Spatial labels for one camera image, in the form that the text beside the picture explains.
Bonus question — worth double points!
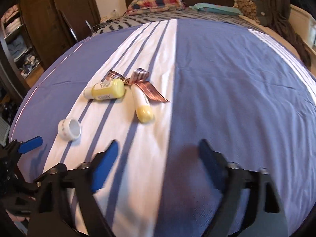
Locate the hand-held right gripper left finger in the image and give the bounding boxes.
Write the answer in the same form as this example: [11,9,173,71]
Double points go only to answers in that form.
[27,140,119,237]

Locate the patterned cushion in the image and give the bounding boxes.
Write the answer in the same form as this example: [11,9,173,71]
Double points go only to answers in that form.
[233,0,272,26]

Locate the teal pillow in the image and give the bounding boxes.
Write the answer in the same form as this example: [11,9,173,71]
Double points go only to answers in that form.
[193,3,244,16]

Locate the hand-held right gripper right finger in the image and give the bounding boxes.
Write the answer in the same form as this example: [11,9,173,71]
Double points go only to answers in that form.
[198,139,290,237]

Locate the striped ribbon bow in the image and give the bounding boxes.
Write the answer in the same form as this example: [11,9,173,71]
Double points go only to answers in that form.
[107,68,170,103]

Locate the light blue folded clothes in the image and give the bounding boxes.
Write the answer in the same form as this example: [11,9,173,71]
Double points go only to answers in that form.
[7,35,31,61]

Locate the blue white striped blanket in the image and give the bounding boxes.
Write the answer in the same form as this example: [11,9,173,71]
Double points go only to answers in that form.
[9,18,316,237]

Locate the yellow plastic bottle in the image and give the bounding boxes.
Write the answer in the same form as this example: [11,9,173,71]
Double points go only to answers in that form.
[83,78,126,101]

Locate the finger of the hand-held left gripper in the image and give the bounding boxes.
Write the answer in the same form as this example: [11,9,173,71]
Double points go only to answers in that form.
[10,136,44,155]

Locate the dark wooden wardrobe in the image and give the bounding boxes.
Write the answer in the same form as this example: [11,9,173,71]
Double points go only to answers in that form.
[0,0,101,92]

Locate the patterned blue clothes pile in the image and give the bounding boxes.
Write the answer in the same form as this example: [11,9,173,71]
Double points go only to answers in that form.
[20,53,41,78]

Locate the grey zigzag bed sheet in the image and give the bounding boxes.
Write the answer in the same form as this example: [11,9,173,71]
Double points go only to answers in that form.
[92,8,266,36]

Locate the white striped folded clothes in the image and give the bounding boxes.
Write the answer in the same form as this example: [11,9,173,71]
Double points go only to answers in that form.
[5,22,23,39]

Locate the white storage box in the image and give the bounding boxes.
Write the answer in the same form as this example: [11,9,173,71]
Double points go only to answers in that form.
[289,4,316,53]

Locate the brown curtain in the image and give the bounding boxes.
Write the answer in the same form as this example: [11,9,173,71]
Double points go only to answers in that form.
[262,0,312,66]

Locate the pink folded clothes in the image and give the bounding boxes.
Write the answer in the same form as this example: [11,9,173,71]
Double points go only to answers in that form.
[3,4,21,22]

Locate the white tube with yellow cap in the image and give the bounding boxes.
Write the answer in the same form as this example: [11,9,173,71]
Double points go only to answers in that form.
[130,83,154,124]

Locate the plaid pillow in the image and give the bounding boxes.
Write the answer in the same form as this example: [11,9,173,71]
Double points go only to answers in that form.
[126,0,186,15]

